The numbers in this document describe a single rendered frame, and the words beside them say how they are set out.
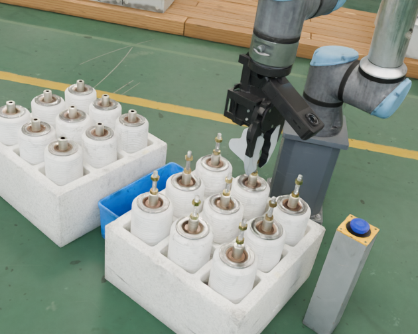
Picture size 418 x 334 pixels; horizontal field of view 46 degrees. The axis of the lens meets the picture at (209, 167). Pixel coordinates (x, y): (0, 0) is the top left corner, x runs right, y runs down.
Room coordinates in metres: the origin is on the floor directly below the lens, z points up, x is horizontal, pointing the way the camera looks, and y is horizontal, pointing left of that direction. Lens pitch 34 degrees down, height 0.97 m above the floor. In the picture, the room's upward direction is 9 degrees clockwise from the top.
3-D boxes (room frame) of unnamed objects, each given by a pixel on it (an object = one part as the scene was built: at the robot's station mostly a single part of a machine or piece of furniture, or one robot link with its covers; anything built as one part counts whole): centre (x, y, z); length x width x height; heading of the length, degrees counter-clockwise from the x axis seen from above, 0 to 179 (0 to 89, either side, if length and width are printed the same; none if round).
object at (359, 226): (0.81, -0.33, 0.32); 0.04 x 0.04 x 0.02
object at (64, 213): (1.20, 0.40, 0.09); 0.39 x 0.39 x 0.18; 55
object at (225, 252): (0.74, -0.09, 0.25); 0.08 x 0.08 x 0.01
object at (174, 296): (0.91, -0.05, 0.09); 0.39 x 0.39 x 0.18; 57
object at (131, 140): (1.23, 0.24, 0.16); 0.10 x 0.10 x 0.18
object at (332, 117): (1.29, -0.29, 0.35); 0.15 x 0.15 x 0.10
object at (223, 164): (1.07, -0.01, 0.25); 0.08 x 0.08 x 0.01
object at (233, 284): (0.74, -0.09, 0.16); 0.10 x 0.10 x 0.18
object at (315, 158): (1.29, -0.29, 0.15); 0.19 x 0.19 x 0.30; 85
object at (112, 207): (1.09, 0.15, 0.06); 0.30 x 0.11 x 0.12; 146
